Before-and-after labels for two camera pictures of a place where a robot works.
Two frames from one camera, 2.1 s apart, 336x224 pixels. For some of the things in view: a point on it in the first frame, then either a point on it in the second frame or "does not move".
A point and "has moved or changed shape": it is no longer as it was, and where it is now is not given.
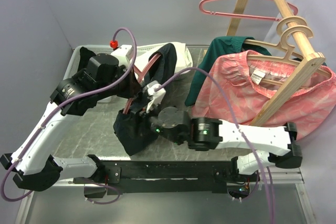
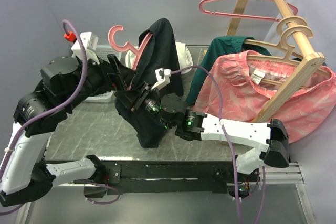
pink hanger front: (140, 77) to (127, 47)
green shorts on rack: (221, 46) does not move
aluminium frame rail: (283, 178) does not move
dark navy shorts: (135, 129) has moved or changed shape
